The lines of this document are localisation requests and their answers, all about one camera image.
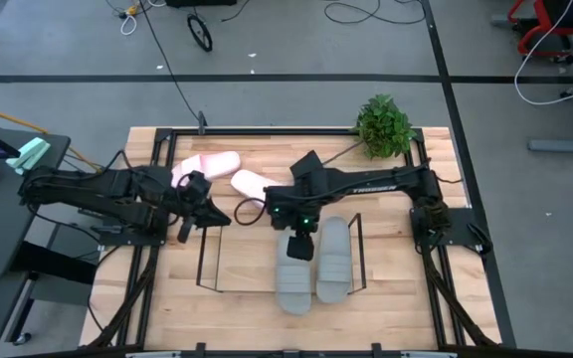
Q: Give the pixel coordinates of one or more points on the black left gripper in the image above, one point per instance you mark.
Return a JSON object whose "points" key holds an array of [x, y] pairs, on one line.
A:
{"points": [[191, 214]]}

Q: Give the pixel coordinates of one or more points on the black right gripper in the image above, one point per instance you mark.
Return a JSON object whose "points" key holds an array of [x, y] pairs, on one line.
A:
{"points": [[301, 230]]}

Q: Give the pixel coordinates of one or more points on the grey slide sandal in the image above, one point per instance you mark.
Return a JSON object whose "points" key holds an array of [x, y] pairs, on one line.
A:
{"points": [[294, 288], [333, 263]]}

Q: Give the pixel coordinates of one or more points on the pink slide sandal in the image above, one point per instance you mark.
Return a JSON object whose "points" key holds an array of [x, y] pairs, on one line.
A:
{"points": [[249, 184], [217, 164]]}

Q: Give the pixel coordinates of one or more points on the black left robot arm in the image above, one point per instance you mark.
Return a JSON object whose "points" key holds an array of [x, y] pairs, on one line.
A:
{"points": [[92, 191]]}

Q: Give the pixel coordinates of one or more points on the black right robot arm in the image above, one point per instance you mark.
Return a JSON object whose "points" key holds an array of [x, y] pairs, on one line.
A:
{"points": [[376, 186]]}

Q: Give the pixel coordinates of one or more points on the green artificial plant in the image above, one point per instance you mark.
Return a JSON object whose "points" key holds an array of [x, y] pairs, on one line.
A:
{"points": [[383, 126]]}

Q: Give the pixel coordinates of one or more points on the mint green stapler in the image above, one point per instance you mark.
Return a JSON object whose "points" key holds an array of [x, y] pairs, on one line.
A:
{"points": [[30, 154]]}

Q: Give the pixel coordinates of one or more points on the black box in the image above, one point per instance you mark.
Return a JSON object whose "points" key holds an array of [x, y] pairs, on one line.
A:
{"points": [[202, 2]]}

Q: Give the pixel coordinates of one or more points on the grey desk foot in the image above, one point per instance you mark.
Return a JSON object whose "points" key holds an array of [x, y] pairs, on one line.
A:
{"points": [[565, 145]]}

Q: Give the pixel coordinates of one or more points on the red and black cart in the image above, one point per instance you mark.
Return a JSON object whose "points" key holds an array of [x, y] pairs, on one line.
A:
{"points": [[565, 15]]}

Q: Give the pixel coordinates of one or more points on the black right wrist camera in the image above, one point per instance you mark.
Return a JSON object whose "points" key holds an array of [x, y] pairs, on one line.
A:
{"points": [[300, 248]]}

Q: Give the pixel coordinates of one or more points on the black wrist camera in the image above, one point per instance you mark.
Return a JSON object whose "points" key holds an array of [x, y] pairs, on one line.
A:
{"points": [[199, 185], [300, 248]]}

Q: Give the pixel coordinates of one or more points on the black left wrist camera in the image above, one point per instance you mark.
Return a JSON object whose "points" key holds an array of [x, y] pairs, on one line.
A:
{"points": [[199, 185]]}

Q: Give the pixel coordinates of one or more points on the black aluminium table frame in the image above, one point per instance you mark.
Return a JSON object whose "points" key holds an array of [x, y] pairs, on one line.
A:
{"points": [[331, 131]]}

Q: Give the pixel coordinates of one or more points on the light grey bracket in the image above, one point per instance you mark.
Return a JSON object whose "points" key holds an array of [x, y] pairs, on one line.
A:
{"points": [[431, 355], [152, 355]]}

